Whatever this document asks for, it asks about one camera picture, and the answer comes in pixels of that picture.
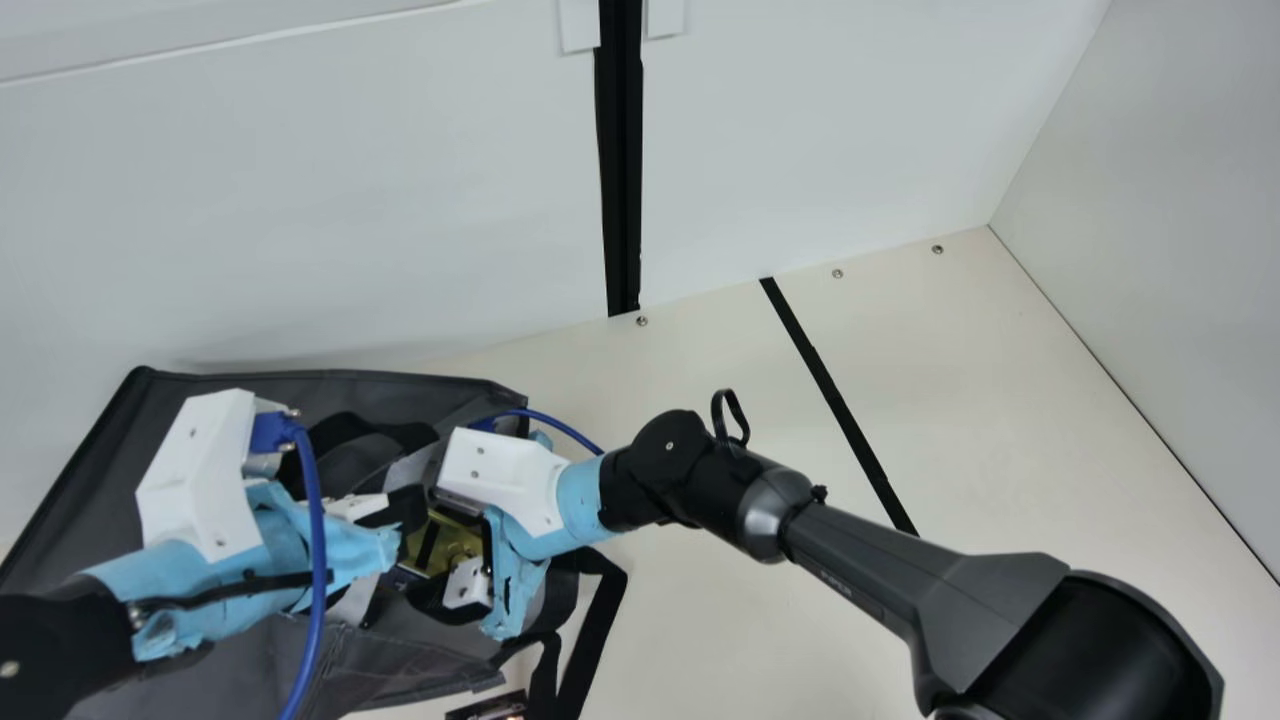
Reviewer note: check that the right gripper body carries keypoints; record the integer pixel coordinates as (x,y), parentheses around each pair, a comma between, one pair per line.
(520,570)

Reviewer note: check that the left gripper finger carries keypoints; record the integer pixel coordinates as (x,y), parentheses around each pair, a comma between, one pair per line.
(395,508)

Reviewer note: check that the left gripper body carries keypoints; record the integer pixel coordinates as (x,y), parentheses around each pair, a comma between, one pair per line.
(200,590)

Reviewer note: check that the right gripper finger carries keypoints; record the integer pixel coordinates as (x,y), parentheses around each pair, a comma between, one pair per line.
(465,585)

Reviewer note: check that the rectangular tin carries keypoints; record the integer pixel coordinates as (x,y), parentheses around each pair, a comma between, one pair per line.
(440,545)

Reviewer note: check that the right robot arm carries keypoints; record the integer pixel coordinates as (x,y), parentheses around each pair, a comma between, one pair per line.
(900,590)

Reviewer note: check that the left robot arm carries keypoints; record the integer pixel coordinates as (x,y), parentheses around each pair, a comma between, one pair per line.
(50,650)

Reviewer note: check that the black strip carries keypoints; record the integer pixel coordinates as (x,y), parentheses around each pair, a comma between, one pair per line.
(825,385)

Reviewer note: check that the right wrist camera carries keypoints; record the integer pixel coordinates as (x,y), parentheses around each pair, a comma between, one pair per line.
(500,470)

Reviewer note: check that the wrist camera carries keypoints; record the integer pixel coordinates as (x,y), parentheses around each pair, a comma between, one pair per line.
(500,470)
(195,480)

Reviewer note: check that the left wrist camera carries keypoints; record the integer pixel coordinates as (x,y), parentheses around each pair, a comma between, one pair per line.
(195,480)

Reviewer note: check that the black post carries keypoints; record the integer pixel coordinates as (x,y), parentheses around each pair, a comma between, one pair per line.
(620,150)

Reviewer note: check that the white wall plate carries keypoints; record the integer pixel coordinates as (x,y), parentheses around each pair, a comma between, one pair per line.
(578,25)
(665,18)

